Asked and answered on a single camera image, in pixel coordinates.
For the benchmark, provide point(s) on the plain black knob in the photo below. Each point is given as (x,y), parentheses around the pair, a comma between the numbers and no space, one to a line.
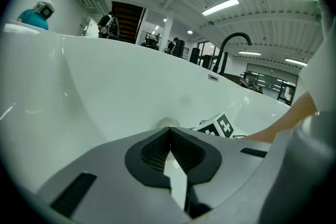
(194,56)

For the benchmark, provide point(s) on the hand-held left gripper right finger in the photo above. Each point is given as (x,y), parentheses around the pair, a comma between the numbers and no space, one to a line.
(231,165)

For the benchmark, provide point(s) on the person's right forearm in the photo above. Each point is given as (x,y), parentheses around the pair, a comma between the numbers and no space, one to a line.
(283,120)

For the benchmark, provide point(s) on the black gooseneck faucet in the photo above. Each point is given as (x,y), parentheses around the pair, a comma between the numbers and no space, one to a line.
(223,44)

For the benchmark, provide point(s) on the white bathtub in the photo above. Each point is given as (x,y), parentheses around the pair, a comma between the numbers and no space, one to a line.
(118,81)

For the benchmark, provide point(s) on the black knob blue dot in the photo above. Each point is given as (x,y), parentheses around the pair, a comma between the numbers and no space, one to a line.
(206,62)

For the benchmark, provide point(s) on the dark wooden staircase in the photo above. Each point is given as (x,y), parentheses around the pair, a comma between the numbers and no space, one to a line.
(128,21)

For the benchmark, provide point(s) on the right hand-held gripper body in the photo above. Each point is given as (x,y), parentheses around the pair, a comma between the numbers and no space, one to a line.
(220,127)

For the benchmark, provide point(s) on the white fluffy wiping pad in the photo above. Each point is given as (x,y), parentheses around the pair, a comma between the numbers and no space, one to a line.
(168,122)

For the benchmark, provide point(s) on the wooden vanity cabinet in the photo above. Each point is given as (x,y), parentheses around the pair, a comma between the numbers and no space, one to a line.
(235,80)

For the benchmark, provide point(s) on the grey rectangular overflow cover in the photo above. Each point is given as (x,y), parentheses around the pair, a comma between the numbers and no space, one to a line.
(213,78)

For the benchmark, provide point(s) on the person's white shirt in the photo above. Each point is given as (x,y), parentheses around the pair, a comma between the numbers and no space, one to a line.
(323,60)

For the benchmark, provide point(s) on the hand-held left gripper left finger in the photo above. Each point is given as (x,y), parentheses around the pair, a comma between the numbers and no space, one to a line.
(105,178)

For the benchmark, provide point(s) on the black knob red dot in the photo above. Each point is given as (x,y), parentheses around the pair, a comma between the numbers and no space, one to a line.
(179,49)

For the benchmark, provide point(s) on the black and white backpack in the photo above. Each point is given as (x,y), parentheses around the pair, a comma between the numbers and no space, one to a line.
(112,26)

